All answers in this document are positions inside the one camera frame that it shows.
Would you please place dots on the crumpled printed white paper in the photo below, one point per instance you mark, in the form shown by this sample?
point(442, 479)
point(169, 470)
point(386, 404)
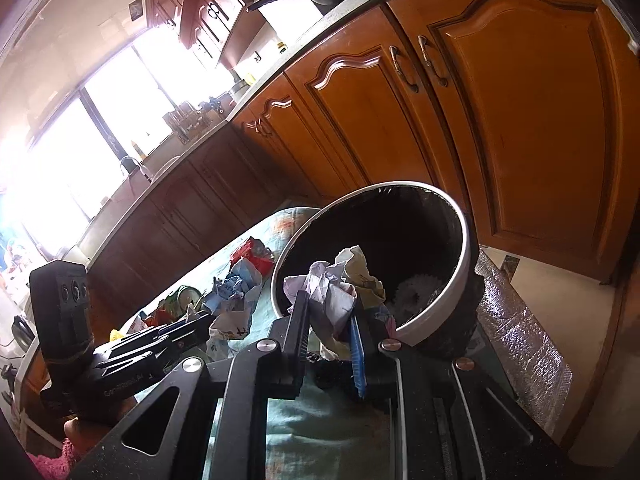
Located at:
point(230, 327)

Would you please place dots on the person's left forearm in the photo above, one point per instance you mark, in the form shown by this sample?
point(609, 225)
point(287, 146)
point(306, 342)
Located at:
point(75, 435)

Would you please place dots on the speckled white countertop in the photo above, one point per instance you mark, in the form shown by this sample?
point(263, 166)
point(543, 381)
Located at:
point(340, 25)

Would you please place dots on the red snack packet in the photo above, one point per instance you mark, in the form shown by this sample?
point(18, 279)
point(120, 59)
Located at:
point(252, 255)

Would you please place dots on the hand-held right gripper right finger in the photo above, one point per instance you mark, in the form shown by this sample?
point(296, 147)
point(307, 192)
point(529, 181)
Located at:
point(357, 360)

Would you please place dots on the metal faucet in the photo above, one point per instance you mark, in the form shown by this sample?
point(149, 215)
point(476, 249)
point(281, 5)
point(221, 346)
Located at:
point(131, 159)

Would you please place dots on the floral teal tablecloth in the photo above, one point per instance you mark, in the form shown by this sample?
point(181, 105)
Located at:
point(320, 435)

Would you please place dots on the green drink can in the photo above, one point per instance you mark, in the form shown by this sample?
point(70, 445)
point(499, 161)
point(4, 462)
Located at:
point(182, 300)

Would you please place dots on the yellow snack packet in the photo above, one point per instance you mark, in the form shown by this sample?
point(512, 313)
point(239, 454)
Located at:
point(116, 335)

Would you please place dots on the kitchen window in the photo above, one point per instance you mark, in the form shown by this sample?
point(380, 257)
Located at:
point(125, 95)

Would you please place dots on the black kettle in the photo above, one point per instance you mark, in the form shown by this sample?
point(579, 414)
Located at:
point(22, 335)

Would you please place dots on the white pleated paper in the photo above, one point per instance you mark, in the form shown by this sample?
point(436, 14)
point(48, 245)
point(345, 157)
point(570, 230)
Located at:
point(415, 295)

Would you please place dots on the crumpled blue white packet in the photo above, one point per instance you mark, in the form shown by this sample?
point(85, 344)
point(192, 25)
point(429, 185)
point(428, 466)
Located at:
point(232, 285)

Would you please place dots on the wooden lower kitchen cabinet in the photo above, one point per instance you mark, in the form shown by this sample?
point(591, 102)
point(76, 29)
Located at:
point(525, 135)

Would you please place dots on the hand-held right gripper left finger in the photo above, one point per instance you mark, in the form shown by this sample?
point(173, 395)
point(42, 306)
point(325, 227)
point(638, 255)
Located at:
point(301, 332)

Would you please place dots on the wooden wall cabinet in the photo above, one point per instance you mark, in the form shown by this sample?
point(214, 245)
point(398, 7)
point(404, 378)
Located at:
point(220, 5)

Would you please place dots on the white rimmed round trash bin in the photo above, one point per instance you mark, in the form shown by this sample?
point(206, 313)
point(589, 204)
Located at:
point(463, 260)

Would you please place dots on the knife rack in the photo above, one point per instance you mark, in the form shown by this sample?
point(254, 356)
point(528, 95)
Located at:
point(185, 120)

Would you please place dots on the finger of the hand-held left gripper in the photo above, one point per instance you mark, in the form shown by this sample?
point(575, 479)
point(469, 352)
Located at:
point(135, 357)
point(175, 329)

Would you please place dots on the silver foil floor mat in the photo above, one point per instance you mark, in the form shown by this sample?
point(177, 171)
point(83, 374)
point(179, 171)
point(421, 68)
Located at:
point(525, 340)

